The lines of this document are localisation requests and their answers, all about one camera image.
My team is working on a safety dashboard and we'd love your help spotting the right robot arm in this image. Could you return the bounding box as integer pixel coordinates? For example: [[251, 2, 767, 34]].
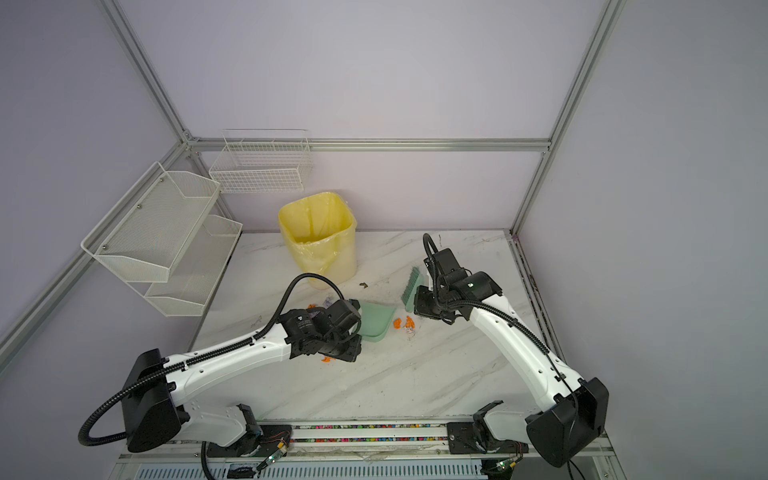
[[412, 233, 609, 468]]

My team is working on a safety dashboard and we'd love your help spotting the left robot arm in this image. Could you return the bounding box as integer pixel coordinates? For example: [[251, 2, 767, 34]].
[[77, 275, 362, 478]]

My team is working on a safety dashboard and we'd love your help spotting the aluminium table edge rail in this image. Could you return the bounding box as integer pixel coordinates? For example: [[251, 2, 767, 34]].
[[505, 230, 566, 361]]

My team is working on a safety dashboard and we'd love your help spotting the white wire basket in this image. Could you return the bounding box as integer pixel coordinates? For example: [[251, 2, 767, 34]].
[[209, 129, 314, 194]]

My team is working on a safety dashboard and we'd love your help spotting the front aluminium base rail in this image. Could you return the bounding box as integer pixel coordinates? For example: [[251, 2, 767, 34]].
[[109, 417, 626, 479]]

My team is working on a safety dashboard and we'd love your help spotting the green plastic dustpan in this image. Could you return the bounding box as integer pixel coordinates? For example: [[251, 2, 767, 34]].
[[359, 300, 396, 342]]

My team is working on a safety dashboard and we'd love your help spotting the green hand brush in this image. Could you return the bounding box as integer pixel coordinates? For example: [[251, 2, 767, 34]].
[[401, 266, 425, 313]]

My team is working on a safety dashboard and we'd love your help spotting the orange purple scrap centre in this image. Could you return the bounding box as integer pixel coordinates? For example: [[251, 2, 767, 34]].
[[393, 316, 416, 334]]

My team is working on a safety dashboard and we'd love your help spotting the aluminium frame back beam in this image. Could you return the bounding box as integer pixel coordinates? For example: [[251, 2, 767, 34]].
[[188, 138, 551, 153]]

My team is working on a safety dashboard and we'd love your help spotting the yellow lined trash bin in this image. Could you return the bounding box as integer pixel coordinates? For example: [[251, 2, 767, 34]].
[[278, 192, 357, 284]]

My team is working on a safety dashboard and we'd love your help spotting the white mesh two-tier shelf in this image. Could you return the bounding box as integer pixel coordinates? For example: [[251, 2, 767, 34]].
[[81, 163, 242, 317]]

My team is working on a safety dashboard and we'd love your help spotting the aluminium frame corner post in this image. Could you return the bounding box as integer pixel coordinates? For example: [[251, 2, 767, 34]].
[[510, 0, 626, 239]]

